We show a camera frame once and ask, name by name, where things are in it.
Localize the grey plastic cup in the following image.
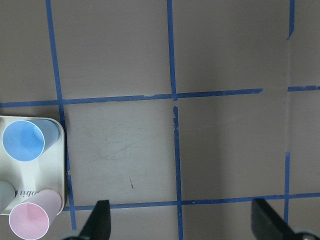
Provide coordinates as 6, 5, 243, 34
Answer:
0, 180, 16, 213

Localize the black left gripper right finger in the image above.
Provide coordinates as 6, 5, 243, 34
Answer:
250, 198, 298, 240

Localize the blue cup near pink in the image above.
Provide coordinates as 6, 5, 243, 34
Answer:
1, 118, 60, 162

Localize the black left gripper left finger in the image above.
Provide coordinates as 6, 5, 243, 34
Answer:
78, 200, 111, 240

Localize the pink plastic cup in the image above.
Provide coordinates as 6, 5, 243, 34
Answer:
8, 188, 63, 240

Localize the white plastic tray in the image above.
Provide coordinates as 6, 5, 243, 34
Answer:
0, 118, 66, 216

